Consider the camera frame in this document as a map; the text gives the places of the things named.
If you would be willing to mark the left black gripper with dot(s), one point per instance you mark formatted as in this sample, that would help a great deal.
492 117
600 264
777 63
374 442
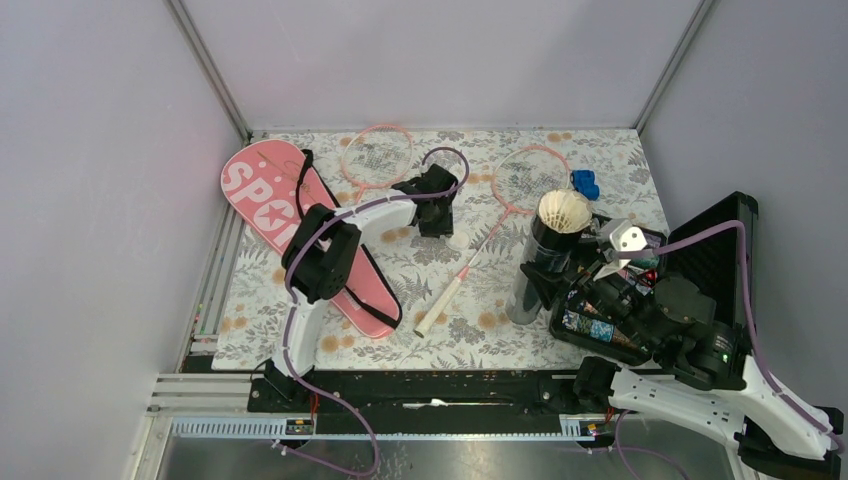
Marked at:
444 227

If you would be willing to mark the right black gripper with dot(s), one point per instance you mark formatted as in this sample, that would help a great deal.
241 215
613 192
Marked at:
550 285

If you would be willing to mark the white tube lid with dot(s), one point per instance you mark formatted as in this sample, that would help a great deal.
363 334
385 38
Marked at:
458 241

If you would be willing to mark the black shuttlecock tube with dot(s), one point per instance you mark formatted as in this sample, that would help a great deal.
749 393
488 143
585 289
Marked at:
552 250

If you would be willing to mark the white shuttlecock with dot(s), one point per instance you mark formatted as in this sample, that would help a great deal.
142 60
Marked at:
564 211

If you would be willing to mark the pink racket bag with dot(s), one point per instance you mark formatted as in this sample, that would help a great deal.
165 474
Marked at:
271 184

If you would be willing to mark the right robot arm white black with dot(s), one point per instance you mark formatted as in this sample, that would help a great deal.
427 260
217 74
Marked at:
771 431

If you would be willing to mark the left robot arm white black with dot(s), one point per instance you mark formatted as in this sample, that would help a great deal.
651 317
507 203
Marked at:
320 257

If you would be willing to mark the black poker chip case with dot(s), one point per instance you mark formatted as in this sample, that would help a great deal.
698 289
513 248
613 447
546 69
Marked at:
712 265

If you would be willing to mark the blue toy car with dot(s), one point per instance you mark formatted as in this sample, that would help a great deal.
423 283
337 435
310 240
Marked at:
584 182

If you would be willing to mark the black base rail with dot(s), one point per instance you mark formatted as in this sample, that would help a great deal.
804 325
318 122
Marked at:
430 402

